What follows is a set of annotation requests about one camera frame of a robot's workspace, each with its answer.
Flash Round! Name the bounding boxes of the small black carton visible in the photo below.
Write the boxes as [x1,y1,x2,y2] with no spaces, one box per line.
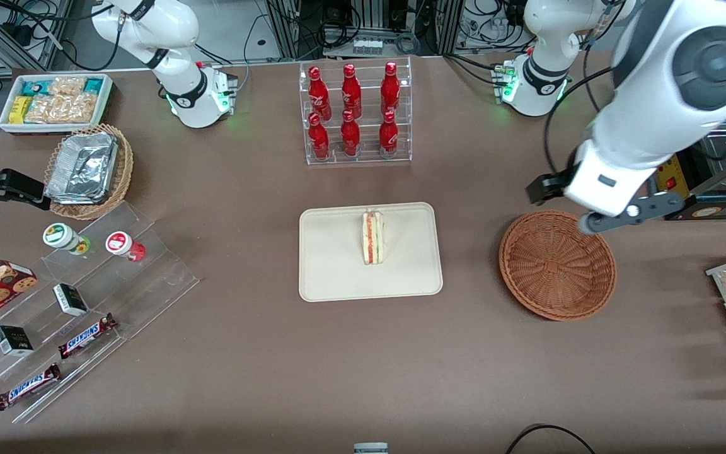
[0,325,35,358]
[53,283,89,317]

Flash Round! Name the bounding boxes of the yellow snack packet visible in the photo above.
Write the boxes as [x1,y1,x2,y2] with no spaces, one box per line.
[9,96,33,125]

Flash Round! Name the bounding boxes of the brown Snickers bar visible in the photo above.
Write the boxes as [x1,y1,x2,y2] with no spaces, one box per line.
[57,313,118,360]
[0,363,62,412]

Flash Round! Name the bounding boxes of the clear acrylic bottle rack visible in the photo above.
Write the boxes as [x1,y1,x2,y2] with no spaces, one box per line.
[299,55,413,166]

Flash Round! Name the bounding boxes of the round brown wicker basket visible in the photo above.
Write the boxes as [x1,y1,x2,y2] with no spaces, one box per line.
[498,210,618,322]

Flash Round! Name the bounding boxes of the beige rectangular serving tray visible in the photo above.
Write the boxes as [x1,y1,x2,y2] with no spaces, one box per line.
[299,202,444,303]

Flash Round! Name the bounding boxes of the green lid yogurt cup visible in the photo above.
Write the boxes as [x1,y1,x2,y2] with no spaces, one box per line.
[42,222,91,256]

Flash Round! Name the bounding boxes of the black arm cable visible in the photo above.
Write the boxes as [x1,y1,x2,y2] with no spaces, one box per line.
[543,66,617,178]

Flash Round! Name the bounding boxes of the red lid yogurt cup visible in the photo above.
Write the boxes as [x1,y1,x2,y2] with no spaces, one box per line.
[105,231,147,263]

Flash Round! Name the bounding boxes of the triangular sandwich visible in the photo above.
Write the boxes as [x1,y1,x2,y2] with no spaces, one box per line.
[362,210,385,265]

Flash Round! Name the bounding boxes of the red cola bottle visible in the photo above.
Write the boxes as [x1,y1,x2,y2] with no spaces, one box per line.
[381,61,401,116]
[379,110,399,158]
[308,65,332,122]
[308,112,330,160]
[342,63,362,120]
[340,109,361,157]

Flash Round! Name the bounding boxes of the clear bag of crackers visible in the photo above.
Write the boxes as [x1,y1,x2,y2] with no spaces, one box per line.
[60,93,100,124]
[48,76,87,99]
[25,95,65,124]

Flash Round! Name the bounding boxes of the clear acrylic stepped shelf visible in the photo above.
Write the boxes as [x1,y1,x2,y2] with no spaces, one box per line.
[0,201,201,424]

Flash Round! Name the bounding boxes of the black machine with yellow panel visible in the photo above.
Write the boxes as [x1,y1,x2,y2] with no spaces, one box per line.
[648,107,726,221]

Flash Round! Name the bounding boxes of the silver foil packets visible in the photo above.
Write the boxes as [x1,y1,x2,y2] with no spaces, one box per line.
[45,131,118,206]

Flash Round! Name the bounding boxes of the white plastic snack bin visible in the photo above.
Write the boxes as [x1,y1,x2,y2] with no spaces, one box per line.
[0,73,115,136]

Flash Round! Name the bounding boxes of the aluminium frame shelf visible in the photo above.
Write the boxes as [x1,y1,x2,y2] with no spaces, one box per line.
[0,0,74,71]

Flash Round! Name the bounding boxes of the light oval wicker basket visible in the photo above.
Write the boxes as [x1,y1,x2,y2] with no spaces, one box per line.
[43,123,135,221]

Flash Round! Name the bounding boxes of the black table cable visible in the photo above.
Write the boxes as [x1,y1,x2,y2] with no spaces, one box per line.
[505,424,597,454]

